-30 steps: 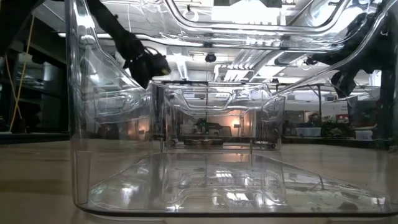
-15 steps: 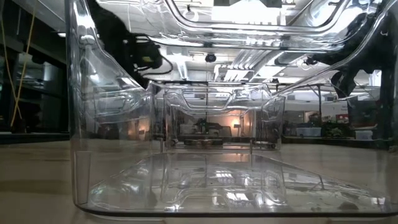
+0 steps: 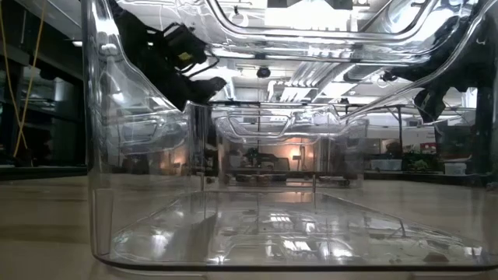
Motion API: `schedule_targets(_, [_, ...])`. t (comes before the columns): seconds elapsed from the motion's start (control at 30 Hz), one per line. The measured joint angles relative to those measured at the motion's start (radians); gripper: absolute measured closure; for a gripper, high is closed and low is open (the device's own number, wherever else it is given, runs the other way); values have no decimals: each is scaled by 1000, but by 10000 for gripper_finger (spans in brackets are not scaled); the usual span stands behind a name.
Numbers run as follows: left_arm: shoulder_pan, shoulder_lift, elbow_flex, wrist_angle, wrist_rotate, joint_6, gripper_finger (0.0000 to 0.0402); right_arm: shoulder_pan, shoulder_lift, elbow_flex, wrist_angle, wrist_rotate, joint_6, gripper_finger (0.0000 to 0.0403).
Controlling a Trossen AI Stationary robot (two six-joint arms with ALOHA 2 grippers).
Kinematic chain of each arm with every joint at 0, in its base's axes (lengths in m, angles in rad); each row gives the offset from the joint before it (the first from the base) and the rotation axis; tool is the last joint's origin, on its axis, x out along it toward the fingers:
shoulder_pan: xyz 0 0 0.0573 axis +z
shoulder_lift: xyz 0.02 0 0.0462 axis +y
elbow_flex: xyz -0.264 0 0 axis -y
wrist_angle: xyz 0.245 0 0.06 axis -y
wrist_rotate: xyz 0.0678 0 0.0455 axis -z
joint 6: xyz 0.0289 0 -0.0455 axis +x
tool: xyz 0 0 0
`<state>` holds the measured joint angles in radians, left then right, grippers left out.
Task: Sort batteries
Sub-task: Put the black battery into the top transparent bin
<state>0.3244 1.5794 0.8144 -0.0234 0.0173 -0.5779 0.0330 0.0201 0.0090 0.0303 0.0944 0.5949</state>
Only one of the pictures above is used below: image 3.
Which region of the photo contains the white storage box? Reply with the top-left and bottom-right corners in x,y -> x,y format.
444,162 -> 467,176

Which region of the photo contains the yellow cable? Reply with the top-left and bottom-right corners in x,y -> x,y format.
0,3 -> 46,159

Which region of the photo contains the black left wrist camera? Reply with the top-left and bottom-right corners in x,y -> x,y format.
163,23 -> 209,72

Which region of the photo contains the green potted plant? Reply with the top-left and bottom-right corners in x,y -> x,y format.
404,152 -> 431,172

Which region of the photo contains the black computer monitor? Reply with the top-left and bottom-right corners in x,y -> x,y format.
436,123 -> 474,156

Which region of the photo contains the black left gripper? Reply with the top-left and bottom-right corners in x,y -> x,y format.
143,42 -> 227,112

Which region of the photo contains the narrow clear plastic bin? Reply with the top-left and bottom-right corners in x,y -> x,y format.
79,0 -> 498,273

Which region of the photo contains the wide clear plastic bin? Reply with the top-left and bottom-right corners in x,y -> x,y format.
213,101 -> 369,190

